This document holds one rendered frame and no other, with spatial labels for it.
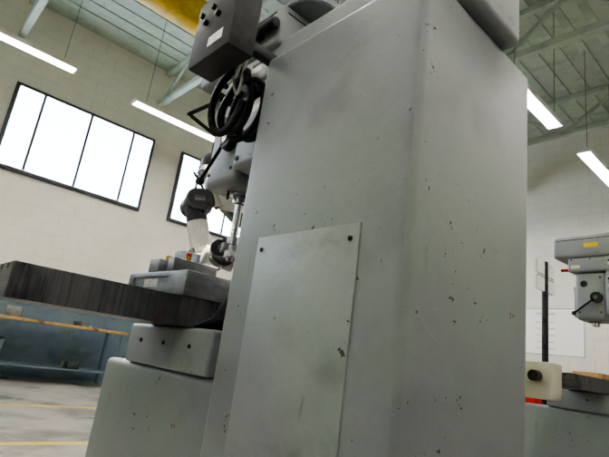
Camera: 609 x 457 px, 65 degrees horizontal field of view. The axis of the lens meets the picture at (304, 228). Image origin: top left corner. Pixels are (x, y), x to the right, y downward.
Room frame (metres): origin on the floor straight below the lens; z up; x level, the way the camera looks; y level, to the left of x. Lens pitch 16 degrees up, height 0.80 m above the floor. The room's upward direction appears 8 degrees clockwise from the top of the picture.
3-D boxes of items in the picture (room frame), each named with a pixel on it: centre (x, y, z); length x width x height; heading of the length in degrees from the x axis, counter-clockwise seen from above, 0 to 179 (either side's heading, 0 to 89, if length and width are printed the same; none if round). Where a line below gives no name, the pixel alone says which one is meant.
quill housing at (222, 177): (1.54, 0.23, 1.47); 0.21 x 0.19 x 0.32; 131
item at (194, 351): (1.55, 0.23, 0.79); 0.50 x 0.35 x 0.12; 41
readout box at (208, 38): (1.10, 0.29, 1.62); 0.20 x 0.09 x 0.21; 41
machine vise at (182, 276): (1.47, 0.36, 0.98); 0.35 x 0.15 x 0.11; 43
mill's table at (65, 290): (1.55, 0.23, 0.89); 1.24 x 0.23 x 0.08; 131
